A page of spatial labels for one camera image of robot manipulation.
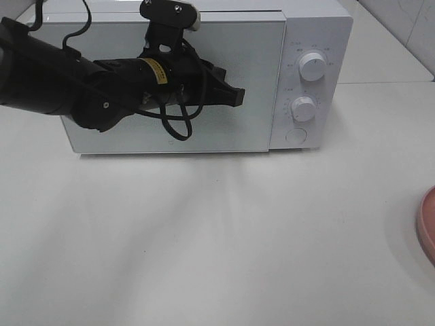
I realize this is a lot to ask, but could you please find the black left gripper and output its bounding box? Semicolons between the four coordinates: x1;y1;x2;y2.
135;47;245;112

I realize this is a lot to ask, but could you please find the white timer knob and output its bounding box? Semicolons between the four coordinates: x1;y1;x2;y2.
290;96;316;122

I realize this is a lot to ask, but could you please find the round white door button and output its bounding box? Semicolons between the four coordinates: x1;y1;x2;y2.
285;128;307;148

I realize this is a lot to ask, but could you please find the pink round plate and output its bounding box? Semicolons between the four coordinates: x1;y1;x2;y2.
416;187;434;266

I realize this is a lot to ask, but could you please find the white microwave door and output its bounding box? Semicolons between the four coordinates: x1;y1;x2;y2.
32;12;285;154

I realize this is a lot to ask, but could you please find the white microwave oven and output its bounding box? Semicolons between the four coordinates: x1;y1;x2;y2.
42;1;353;151

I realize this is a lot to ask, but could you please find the upper white power knob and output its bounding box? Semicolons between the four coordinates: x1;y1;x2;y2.
298;52;327;82

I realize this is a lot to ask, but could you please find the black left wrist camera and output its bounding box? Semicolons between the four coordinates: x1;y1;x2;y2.
139;1;201;57

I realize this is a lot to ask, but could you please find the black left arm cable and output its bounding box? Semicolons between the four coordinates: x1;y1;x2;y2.
27;0;211;141

